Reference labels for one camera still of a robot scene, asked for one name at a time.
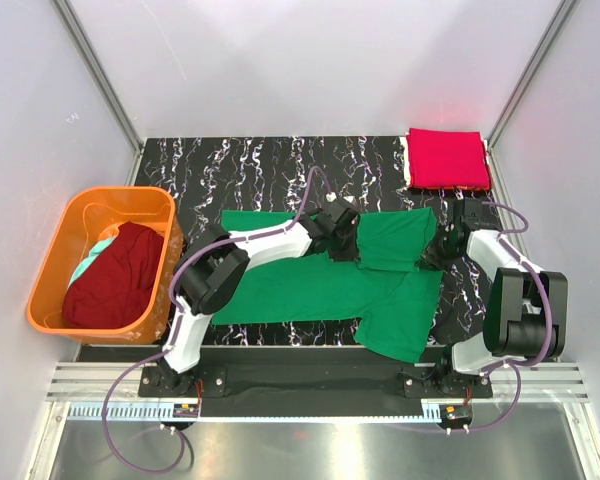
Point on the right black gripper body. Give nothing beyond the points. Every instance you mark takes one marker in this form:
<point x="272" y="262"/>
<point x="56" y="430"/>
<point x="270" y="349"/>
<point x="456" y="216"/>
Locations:
<point x="441" y="243"/>

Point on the orange plastic bin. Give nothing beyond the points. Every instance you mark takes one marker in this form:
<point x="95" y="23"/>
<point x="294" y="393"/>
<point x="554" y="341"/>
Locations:
<point x="88" y="218"/>

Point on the dark red t shirt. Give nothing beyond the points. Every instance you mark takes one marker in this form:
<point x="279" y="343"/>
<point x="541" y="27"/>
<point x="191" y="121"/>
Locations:
<point x="116" y="289"/>

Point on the mint green t shirt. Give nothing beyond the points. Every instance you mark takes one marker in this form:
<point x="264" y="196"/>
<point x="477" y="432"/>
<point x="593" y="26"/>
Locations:
<point x="91" y="256"/>

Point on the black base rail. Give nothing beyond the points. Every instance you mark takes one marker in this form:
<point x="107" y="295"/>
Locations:
<point x="303" y="382"/>

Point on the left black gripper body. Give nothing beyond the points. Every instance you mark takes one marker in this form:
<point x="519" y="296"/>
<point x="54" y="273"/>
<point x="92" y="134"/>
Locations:
<point x="349" y="230"/>

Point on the folded red t shirt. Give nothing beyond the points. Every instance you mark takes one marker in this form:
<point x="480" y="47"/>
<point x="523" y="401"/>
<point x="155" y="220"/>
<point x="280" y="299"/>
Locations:
<point x="447" y="157"/>

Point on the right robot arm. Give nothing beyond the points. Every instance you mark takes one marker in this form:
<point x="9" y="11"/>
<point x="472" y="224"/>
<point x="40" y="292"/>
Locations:
<point x="525" y="319"/>

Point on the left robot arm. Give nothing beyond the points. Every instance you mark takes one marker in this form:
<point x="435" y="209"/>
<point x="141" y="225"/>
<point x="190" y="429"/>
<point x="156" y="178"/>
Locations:
<point x="208" y="275"/>

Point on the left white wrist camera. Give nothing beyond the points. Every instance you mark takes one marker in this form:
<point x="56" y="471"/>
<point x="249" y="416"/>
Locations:
<point x="331" y="197"/>

